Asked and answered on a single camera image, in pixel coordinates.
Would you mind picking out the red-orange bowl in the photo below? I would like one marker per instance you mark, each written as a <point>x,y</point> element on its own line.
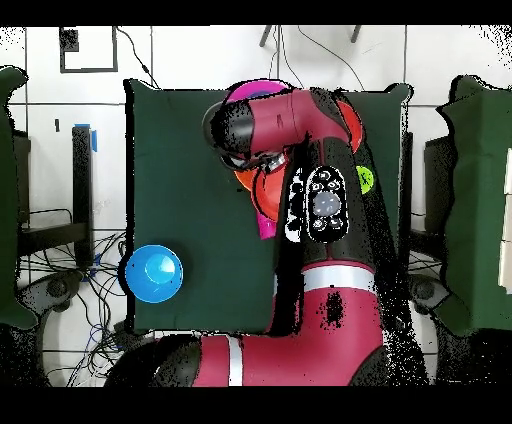
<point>354,124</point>
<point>272,196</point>

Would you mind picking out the large orange bowl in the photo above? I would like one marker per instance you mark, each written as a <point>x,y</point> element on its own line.
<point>244,180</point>

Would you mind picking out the large pink bowl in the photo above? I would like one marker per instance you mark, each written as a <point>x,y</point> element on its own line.
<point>256,87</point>

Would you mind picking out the light blue bowl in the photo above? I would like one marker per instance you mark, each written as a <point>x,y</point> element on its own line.
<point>154,276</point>

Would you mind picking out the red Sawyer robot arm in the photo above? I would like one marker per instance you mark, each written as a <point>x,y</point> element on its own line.
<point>340,320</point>

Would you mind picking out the white box stack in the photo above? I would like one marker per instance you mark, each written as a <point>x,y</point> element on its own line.
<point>507,260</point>

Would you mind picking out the raspberry red cup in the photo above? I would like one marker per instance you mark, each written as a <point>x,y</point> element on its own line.
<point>266,228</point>

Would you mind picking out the light green cup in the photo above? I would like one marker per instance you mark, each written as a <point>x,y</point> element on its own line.
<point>364,180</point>

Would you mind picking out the dark green table cloth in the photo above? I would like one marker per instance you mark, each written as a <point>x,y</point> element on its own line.
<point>180,180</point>

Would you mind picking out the grey tripod leg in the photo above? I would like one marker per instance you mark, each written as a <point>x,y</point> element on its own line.
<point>355,34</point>
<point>266,36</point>

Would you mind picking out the blue tape strip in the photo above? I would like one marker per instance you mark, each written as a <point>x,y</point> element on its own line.
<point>94,140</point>

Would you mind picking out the black metal stand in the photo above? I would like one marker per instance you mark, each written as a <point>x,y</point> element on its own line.
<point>82,192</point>

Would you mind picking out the green clothed side table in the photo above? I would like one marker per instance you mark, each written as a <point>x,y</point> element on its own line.
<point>8,200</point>
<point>476,200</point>

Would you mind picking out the black power brick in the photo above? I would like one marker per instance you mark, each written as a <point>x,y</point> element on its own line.
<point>124,332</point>

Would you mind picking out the black square floor frame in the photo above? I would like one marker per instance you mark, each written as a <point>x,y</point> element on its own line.
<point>115,48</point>

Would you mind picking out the black pedestal foot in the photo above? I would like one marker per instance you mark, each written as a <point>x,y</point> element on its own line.
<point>56,288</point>
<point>430,292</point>

